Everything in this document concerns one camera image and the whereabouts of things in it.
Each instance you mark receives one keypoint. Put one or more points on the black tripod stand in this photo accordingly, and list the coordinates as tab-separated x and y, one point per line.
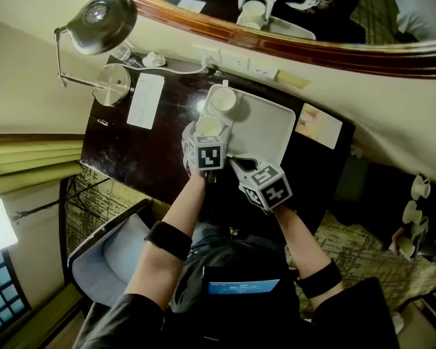
51	204

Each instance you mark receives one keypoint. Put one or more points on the dark wooden desk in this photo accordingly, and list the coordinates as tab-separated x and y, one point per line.
138	151

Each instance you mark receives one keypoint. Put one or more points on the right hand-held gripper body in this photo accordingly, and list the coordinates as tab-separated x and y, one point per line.
269	189

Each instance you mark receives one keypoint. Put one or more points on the green curtain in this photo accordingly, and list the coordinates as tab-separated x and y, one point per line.
25	165

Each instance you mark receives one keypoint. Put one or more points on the white cup with saucer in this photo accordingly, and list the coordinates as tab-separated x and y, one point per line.
412	211
420	187

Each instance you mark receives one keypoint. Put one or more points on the white printed card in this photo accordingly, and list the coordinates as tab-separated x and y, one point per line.
323	127

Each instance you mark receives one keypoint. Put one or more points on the white rectangular tray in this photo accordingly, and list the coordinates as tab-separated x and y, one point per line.
261	129

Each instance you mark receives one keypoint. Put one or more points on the lattice window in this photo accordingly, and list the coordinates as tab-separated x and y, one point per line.
3	293

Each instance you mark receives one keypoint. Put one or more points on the person's right forearm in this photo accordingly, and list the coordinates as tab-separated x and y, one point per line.
298	238

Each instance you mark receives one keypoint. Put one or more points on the white wall socket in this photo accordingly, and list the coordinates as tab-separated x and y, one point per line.
210	55
263	71
236	62

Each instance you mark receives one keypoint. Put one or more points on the clear water bottle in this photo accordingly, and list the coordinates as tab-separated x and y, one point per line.
125	56

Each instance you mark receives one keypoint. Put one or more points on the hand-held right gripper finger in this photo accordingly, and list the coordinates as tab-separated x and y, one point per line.
240	175
263	163

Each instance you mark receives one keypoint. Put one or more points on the small wooden tray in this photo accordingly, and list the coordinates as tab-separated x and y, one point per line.
395	242

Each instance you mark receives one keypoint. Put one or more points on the grey armchair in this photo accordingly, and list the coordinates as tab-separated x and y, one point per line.
109	260

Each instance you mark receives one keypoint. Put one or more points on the person's black clothing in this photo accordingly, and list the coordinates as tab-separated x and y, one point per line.
247	325

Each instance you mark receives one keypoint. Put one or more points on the chest device with blue screen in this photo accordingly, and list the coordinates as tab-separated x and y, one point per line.
243	286

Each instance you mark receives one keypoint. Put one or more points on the oval wooden framed mirror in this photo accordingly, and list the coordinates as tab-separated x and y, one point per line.
276	47

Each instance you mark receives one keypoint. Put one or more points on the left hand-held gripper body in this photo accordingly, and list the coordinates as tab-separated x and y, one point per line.
207	153

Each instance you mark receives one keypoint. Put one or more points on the white notepad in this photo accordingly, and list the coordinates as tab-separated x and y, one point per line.
145	100

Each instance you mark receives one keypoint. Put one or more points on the group of white cups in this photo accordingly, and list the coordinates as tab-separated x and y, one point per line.
385	209

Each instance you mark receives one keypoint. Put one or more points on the small metal clip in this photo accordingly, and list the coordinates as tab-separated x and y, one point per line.
102	121

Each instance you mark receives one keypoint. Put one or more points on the silver desk lamp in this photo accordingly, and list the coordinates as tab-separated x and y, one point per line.
112	84

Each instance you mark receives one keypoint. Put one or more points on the person's left forearm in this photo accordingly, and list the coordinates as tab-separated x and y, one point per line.
181	205

